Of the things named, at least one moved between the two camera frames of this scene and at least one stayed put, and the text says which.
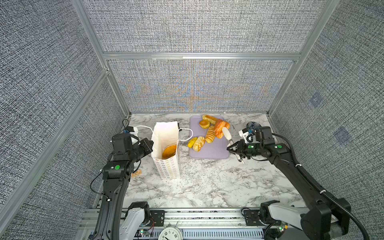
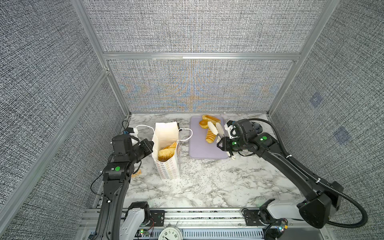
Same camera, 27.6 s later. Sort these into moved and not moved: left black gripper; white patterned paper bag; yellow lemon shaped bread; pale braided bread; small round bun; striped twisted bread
Moved: pale braided bread; yellow lemon shaped bread
Not moved: striped twisted bread; white patterned paper bag; small round bun; left black gripper
